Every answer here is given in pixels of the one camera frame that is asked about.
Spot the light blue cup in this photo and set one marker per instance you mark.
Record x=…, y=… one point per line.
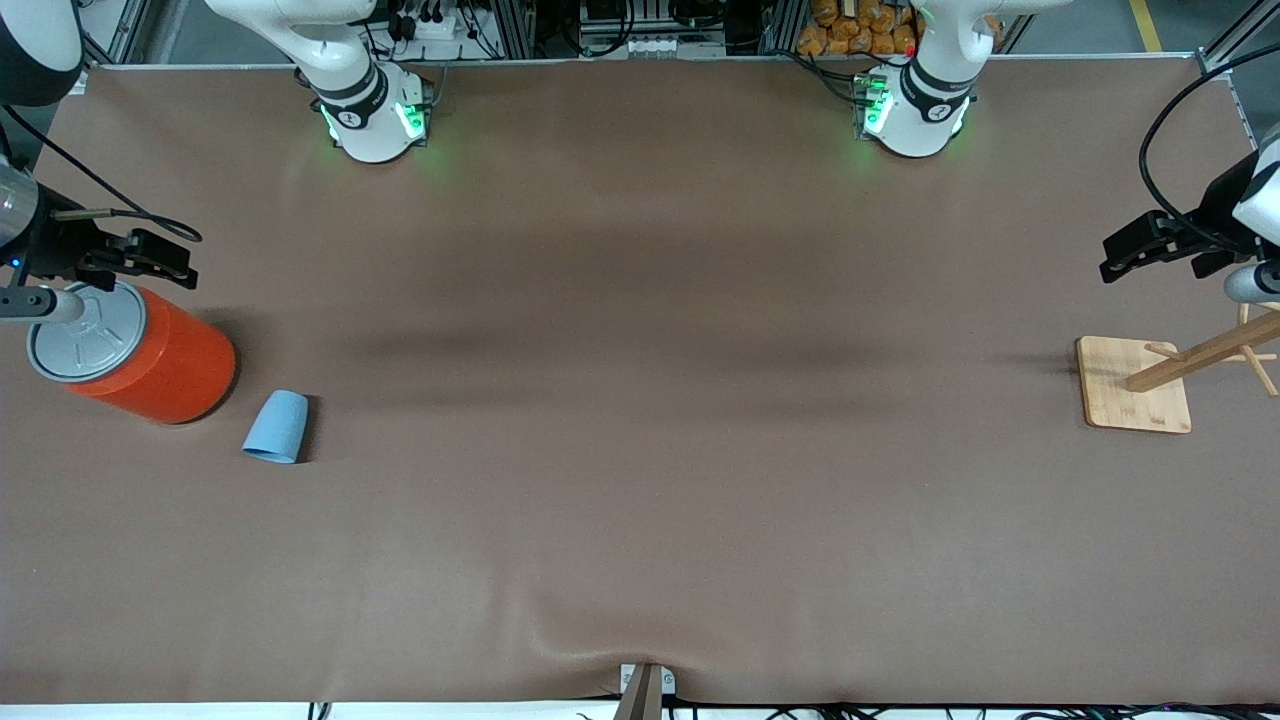
x=275, y=425

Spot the wooden cup stand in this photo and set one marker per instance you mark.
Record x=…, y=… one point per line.
x=1135, y=395

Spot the orange snack bag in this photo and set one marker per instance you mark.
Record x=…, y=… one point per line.
x=850, y=35

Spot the white power strip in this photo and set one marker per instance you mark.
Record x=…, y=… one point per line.
x=440, y=28

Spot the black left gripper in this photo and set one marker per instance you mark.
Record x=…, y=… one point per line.
x=1213, y=218

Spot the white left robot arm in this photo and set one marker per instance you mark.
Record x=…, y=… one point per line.
x=920, y=120

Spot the grey metal bracket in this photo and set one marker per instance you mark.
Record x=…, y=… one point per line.
x=668, y=680

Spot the aluminium frame post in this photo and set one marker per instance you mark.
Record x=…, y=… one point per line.
x=125, y=30
x=780, y=28
x=512, y=30
x=1235, y=45

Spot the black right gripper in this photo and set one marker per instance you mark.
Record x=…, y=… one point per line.
x=57, y=247

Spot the brown table cover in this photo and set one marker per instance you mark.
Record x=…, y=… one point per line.
x=640, y=520

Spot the brown camera pole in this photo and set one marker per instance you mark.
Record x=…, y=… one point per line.
x=640, y=700

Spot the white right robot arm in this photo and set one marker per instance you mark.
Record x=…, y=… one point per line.
x=370, y=120

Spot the orange can with grey lid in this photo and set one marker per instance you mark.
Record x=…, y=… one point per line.
x=160, y=370

